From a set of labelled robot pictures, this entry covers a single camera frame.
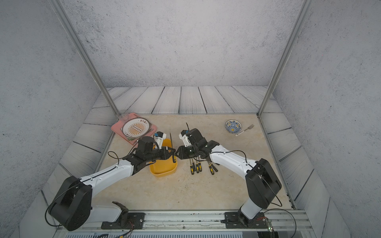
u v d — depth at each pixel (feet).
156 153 2.38
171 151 2.71
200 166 2.99
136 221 2.40
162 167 2.99
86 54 2.86
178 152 2.65
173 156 2.69
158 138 2.53
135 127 3.64
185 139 2.50
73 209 1.36
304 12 2.35
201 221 2.44
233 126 3.65
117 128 3.65
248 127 3.67
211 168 2.98
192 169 2.97
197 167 2.98
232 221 2.37
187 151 2.38
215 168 2.98
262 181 1.43
